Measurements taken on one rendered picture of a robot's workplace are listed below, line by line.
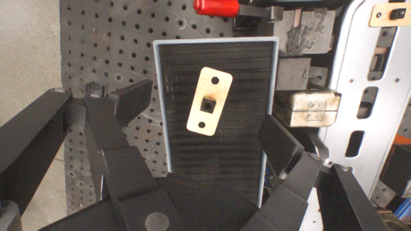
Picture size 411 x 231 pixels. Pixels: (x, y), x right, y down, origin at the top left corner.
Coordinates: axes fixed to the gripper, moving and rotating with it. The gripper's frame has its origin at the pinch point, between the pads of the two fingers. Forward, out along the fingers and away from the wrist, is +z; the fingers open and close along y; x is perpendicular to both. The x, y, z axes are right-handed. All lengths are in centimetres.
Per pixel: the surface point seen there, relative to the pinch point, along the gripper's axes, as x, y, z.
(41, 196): -189, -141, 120
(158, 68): 2.6, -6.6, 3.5
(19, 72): -51, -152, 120
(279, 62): 7.4, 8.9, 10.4
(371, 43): 16.4, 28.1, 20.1
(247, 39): 8.2, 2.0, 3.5
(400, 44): 17.8, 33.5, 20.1
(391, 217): -25, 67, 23
